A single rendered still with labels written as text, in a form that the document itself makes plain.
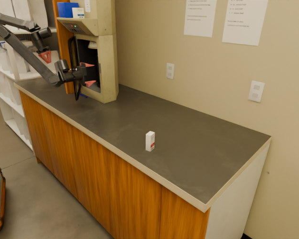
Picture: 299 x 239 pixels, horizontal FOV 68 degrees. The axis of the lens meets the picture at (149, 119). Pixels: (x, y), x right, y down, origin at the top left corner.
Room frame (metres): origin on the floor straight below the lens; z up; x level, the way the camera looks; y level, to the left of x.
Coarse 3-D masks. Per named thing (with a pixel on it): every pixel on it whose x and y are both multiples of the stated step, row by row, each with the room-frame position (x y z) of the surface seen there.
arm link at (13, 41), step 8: (0, 32) 1.28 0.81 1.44; (8, 32) 1.28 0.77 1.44; (8, 40) 1.29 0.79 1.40; (16, 40) 1.30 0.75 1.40; (16, 48) 1.27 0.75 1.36; (24, 48) 1.28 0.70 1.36; (24, 56) 1.26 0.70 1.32; (32, 56) 1.26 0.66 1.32; (32, 64) 1.24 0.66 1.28; (40, 64) 1.24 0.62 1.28; (40, 72) 1.22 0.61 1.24; (48, 72) 1.22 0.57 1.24; (48, 80) 1.20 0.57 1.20
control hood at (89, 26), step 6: (60, 18) 1.61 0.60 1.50; (66, 18) 1.55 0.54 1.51; (72, 18) 1.51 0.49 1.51; (78, 18) 1.48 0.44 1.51; (84, 18) 1.50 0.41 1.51; (90, 18) 1.51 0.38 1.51; (78, 24) 1.50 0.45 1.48; (84, 24) 1.45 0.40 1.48; (90, 24) 1.48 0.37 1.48; (96, 24) 1.51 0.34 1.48; (84, 30) 1.53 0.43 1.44; (90, 30) 1.48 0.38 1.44; (96, 30) 1.50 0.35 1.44
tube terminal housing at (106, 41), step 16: (80, 0) 1.64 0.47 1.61; (96, 0) 1.52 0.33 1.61; (112, 0) 1.68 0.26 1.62; (96, 16) 1.52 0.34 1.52; (112, 16) 1.65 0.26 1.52; (112, 32) 1.61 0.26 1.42; (112, 48) 1.59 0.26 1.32; (112, 64) 1.59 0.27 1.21; (112, 80) 1.58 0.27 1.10; (96, 96) 1.58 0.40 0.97; (112, 96) 1.57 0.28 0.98
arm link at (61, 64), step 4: (60, 60) 1.26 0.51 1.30; (64, 60) 1.27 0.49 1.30; (56, 64) 1.26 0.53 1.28; (60, 64) 1.25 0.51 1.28; (64, 64) 1.26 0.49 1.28; (56, 68) 1.25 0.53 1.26; (60, 68) 1.24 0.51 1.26; (64, 68) 1.24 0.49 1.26; (68, 68) 1.26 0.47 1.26; (56, 72) 1.23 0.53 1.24; (56, 76) 1.21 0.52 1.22; (60, 76) 1.26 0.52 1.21; (52, 80) 1.20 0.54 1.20; (56, 80) 1.20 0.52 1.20; (60, 80) 1.21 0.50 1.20
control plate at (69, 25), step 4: (64, 24) 1.65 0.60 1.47; (68, 24) 1.60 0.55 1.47; (72, 24) 1.56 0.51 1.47; (76, 24) 1.52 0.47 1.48; (68, 28) 1.67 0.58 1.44; (72, 28) 1.63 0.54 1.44; (76, 28) 1.58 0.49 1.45; (80, 28) 1.54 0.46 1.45; (76, 32) 1.64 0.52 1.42; (80, 32) 1.60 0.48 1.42; (84, 32) 1.55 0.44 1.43
